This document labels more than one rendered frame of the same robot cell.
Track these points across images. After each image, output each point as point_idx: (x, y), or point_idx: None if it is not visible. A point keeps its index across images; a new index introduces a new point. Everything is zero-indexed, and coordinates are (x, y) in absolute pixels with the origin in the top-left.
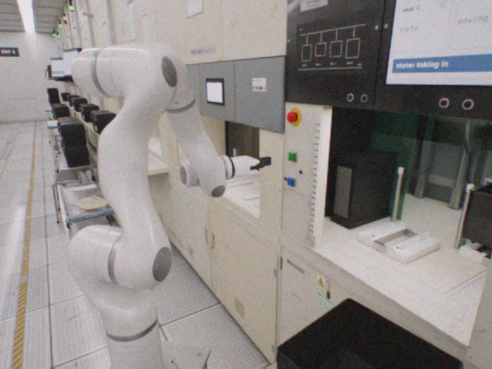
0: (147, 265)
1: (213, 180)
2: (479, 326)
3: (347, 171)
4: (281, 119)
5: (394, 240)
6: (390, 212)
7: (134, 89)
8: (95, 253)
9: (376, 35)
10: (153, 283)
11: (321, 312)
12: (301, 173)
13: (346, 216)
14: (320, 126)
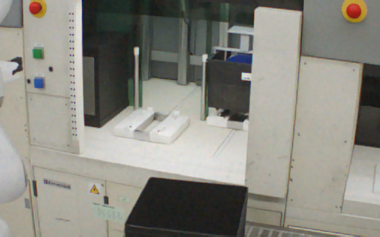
0: (21, 172)
1: None
2: (249, 160)
3: (88, 61)
4: (19, 12)
5: (148, 127)
6: (129, 100)
7: None
8: None
9: None
10: (24, 190)
11: (101, 223)
12: (51, 70)
13: (93, 114)
14: (74, 14)
